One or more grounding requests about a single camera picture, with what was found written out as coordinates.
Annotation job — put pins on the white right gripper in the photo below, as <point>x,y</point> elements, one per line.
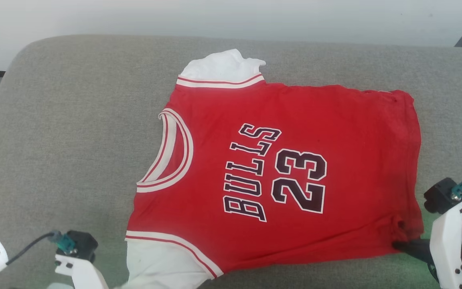
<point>445,241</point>

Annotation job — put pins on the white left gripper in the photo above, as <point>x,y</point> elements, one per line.
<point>82,275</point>

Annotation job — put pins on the red Bulls basketball jersey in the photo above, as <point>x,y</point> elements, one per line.
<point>335,120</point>

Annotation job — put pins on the grey fabric sofa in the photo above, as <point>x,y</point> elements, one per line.
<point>74,168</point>

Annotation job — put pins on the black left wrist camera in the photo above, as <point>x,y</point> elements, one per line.
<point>82,243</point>

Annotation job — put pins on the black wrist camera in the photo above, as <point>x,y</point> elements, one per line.
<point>82,243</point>
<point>439,196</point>

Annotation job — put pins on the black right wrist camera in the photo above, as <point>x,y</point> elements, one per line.
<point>439,196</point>

